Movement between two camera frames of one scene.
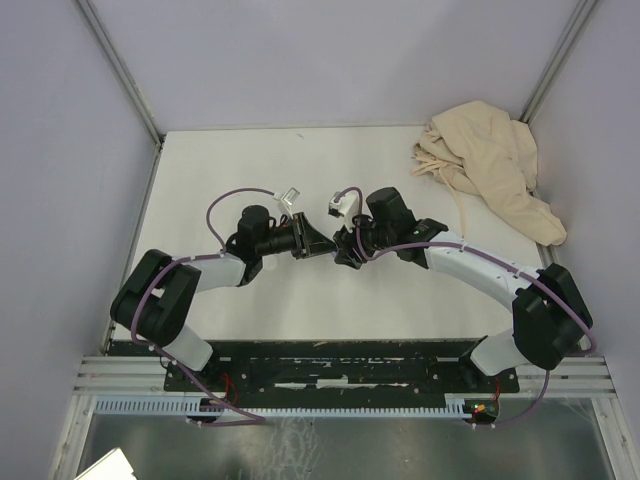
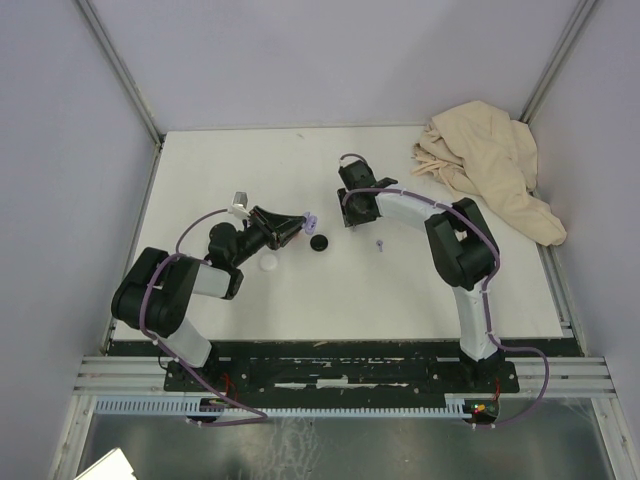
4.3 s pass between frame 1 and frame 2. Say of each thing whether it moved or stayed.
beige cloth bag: stayed
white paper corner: stayed
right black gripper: moved
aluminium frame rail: stayed
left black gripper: moved
